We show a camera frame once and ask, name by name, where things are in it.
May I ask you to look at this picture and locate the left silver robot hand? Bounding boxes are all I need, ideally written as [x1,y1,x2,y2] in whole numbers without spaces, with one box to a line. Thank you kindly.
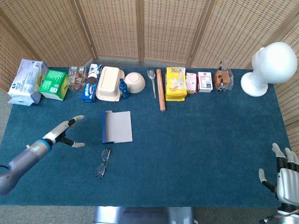
[43,115,85,148]

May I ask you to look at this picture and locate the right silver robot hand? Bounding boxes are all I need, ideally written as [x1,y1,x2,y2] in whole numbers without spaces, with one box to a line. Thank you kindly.
[258,142,299,212]

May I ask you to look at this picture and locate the thin-framed eyeglasses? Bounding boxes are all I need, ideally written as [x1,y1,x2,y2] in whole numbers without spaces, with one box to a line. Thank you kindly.
[94,147,112,180]

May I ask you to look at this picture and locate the blue grey glasses case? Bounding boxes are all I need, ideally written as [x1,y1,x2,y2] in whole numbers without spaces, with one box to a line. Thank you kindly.
[100,110,133,145]

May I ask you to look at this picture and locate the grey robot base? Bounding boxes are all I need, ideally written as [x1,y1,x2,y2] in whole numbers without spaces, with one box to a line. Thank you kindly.
[93,206,196,224]

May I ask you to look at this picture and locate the green tissue pack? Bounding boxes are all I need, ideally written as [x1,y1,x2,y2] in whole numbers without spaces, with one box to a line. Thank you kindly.
[38,69,70,102]

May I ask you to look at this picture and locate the blue Oreo cookie box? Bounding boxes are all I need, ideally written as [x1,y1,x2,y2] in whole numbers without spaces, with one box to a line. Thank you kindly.
[81,63,103,104]

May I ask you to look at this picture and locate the clear plastic cookie box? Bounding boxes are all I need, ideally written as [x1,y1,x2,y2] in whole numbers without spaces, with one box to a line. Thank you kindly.
[67,66,87,92]

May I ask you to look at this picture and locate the white blue paper pack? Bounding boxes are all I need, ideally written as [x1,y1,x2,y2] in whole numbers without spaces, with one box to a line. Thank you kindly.
[7,58,49,107]

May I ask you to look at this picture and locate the beige lidded lunch box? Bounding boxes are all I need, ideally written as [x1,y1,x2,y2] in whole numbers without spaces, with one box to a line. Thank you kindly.
[95,66,126,103]

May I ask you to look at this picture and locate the blue spray bottle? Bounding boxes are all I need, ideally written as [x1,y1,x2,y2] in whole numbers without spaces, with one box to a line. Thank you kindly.
[118,78,130,99]

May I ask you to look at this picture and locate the beige upturned bowl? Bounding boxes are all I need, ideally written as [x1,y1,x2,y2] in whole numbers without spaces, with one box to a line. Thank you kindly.
[124,71,146,94]

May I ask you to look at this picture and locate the blue carpet table cover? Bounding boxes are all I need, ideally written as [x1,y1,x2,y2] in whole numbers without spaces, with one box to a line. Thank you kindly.
[0,67,292,208]

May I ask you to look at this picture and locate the metal spoon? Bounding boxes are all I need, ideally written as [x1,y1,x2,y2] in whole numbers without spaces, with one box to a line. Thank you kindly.
[147,68,157,99]

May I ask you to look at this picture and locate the wooden rolling pin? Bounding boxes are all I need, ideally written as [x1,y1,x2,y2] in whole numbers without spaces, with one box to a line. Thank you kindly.
[156,69,167,112]

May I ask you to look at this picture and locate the clear bag of pastries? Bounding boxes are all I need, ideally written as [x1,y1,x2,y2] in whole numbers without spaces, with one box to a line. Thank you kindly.
[214,58,235,93]

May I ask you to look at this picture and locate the yellow biscuit pack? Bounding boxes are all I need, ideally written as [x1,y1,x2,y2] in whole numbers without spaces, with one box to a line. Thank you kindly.
[165,67,188,102]

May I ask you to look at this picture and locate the white red box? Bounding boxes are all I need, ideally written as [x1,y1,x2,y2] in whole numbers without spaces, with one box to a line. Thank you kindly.
[197,71,214,93]

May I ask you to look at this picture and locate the wicker folding screen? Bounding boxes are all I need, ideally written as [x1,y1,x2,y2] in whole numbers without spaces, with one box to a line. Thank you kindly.
[0,0,299,150]

